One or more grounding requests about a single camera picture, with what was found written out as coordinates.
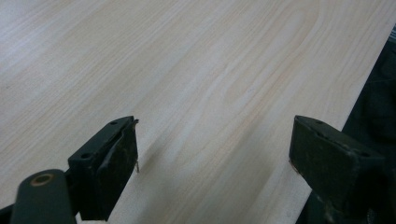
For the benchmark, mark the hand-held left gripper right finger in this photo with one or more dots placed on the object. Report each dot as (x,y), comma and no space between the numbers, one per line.
(339,168)

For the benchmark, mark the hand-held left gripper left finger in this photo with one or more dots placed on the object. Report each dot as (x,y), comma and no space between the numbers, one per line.
(106,168)

